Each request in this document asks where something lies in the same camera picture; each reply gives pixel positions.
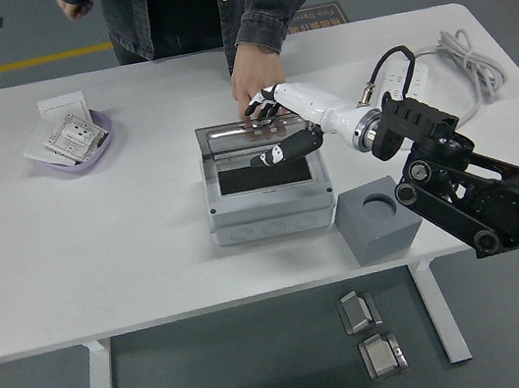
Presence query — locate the person's right hand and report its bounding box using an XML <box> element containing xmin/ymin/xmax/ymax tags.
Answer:
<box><xmin>56</xmin><ymin>0</ymin><xmax>97</xmax><ymax>25</ymax></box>

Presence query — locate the person's left hand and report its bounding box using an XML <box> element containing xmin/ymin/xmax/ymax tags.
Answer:
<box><xmin>223</xmin><ymin>36</ymin><xmax>293</xmax><ymax>127</ymax></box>

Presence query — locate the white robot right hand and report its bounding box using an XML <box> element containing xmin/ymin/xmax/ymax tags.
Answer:
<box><xmin>236</xmin><ymin>68</ymin><xmax>382</xmax><ymax>172</ymax></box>

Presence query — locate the grey box with clear lid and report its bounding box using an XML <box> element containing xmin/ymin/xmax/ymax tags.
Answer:
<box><xmin>192</xmin><ymin>106</ymin><xmax>341</xmax><ymax>249</ymax></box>

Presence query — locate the grey cube with round hole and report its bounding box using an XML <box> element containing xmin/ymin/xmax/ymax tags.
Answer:
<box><xmin>327</xmin><ymin>171</ymin><xmax>429</xmax><ymax>270</ymax></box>

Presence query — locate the brown floor sign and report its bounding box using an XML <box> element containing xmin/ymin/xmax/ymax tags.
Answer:
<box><xmin>282</xmin><ymin>0</ymin><xmax>351</xmax><ymax>35</ymax></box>

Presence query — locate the person's torso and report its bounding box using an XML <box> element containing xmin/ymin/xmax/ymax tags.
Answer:
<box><xmin>99</xmin><ymin>0</ymin><xmax>279</xmax><ymax>97</ymax></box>

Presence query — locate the white power strip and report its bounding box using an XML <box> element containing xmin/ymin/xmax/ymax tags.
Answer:
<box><xmin>379</xmin><ymin>53</ymin><xmax>434</xmax><ymax>107</ymax></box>

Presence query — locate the white printed socket panel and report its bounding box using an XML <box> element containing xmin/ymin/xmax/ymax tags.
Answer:
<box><xmin>38</xmin><ymin>107</ymin><xmax>114</xmax><ymax>169</ymax></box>

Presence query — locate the white flat panel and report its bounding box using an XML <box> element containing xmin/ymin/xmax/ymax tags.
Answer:
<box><xmin>18</xmin><ymin>113</ymin><xmax>80</xmax><ymax>174</ymax></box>

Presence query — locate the purple plastic tray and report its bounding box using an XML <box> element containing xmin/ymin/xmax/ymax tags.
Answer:
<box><xmin>25</xmin><ymin>104</ymin><xmax>121</xmax><ymax>181</ymax></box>

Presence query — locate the silver metal block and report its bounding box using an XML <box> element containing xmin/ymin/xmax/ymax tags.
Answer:
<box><xmin>334</xmin><ymin>286</ymin><xmax>386</xmax><ymax>338</ymax></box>
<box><xmin>356</xmin><ymin>328</ymin><xmax>411</xmax><ymax>382</ymax></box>

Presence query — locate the white blank switch plate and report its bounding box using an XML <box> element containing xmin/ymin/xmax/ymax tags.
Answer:
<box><xmin>35</xmin><ymin>89</ymin><xmax>92</xmax><ymax>130</ymax></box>

